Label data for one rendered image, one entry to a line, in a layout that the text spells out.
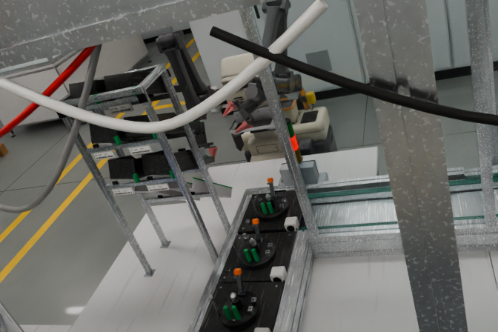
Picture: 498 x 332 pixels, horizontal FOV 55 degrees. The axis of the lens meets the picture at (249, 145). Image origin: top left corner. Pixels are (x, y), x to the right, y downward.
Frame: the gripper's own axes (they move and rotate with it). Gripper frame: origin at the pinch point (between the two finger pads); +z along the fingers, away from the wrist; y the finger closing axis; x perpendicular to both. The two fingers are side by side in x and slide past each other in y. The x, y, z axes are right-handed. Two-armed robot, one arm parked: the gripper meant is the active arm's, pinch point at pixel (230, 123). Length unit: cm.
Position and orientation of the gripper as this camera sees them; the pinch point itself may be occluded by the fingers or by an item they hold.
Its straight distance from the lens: 210.3
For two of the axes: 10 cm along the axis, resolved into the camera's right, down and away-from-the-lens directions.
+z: -7.3, 6.5, 2.1
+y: 5.6, 7.5, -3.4
